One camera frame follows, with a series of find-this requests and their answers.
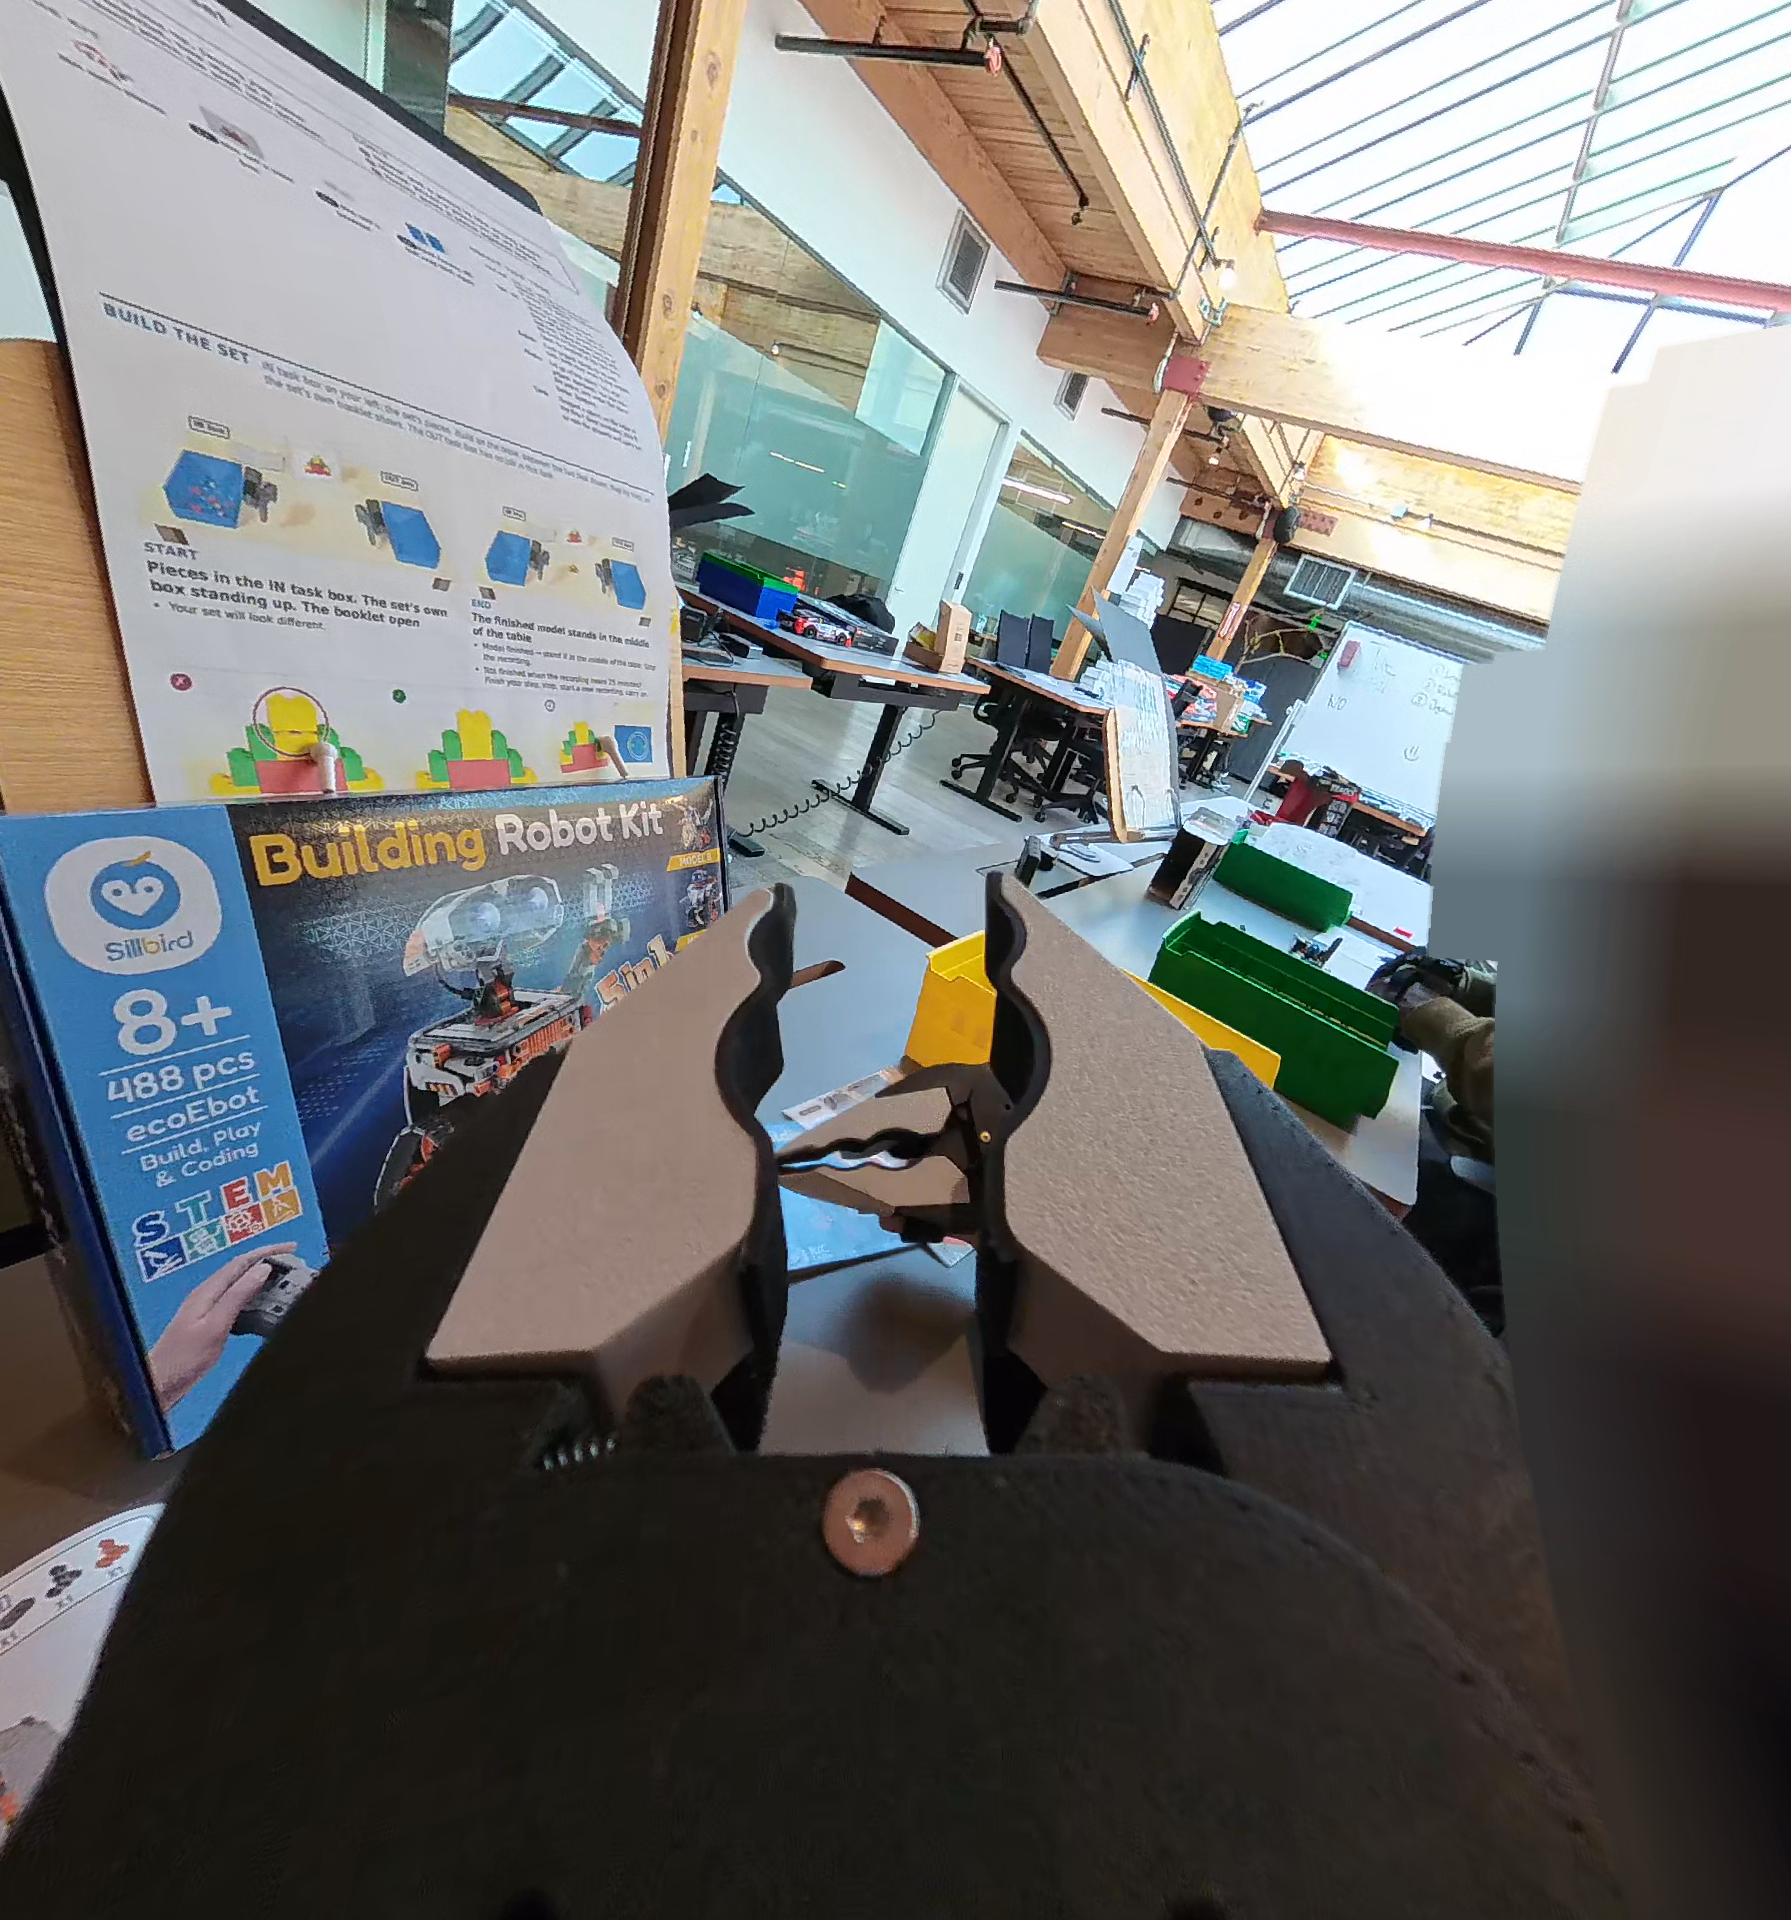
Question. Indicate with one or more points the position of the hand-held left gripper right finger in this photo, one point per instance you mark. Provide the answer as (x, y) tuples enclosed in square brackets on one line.
[(1167, 1200)]

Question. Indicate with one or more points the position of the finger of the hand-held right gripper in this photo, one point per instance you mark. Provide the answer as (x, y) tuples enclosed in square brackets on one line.
[(909, 1118), (909, 1187)]

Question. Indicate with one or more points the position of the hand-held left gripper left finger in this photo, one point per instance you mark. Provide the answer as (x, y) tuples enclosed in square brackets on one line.
[(610, 1200)]

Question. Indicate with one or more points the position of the grey desk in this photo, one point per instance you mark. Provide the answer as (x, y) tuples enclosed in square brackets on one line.
[(866, 1349)]

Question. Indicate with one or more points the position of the wooden office desk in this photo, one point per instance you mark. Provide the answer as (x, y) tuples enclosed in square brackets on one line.
[(836, 666)]

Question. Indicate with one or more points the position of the blue leaflet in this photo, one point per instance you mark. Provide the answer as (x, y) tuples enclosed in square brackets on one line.
[(836, 1237)]

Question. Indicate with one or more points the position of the stack of yellow plastic bins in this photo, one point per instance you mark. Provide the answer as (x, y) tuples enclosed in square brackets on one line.
[(954, 1004)]

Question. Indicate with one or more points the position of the green plastic bin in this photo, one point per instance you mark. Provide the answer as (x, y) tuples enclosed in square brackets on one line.
[(1285, 886), (1271, 1022)]

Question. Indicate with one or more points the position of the white table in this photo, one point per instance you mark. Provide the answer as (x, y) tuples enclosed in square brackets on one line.
[(1119, 899)]

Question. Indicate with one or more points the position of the black office chair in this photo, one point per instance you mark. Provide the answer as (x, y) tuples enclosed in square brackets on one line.
[(1017, 705)]

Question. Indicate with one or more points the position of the blue robot kit box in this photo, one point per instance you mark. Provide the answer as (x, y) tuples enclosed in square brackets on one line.
[(310, 929)]

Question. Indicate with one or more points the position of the whiteboard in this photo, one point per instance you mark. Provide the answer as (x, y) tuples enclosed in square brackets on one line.
[(1377, 721)]

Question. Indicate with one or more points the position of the blue storage bin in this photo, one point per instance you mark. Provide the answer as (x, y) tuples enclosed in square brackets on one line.
[(746, 587)]

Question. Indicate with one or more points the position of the open instruction booklet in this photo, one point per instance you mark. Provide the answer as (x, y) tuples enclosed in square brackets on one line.
[(11, 1650)]

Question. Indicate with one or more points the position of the white instruction sheet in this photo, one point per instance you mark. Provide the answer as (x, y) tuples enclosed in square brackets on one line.
[(384, 376)]

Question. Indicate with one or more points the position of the red ceiling pipe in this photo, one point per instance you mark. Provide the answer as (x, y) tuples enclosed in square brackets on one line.
[(1513, 258)]

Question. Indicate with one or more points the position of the wooden post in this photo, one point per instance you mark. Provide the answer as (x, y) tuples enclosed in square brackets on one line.
[(1128, 526), (678, 225)]

